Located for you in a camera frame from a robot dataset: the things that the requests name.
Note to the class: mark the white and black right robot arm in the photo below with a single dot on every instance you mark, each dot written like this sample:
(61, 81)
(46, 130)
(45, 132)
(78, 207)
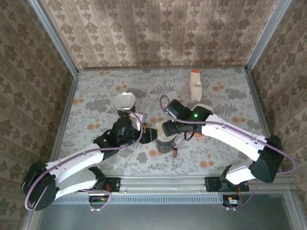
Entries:
(235, 139)

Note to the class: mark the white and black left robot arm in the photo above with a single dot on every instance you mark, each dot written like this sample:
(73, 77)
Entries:
(72, 159)

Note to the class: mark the grey metal panel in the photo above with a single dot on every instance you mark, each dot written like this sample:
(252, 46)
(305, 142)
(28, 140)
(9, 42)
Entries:
(168, 218)

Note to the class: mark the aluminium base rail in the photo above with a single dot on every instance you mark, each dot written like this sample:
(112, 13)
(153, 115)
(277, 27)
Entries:
(156, 184)

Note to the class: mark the aluminium table edge rail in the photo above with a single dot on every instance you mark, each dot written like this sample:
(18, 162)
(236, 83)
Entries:
(156, 69)
(67, 107)
(259, 105)

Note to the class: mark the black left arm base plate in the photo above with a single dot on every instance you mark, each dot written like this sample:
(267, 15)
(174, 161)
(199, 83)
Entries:
(115, 184)

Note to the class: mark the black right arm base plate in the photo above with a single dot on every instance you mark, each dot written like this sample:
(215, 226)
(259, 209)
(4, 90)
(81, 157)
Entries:
(212, 184)

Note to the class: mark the aluminium frame post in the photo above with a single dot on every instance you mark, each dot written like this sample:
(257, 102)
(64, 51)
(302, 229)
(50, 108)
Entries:
(266, 36)
(55, 40)

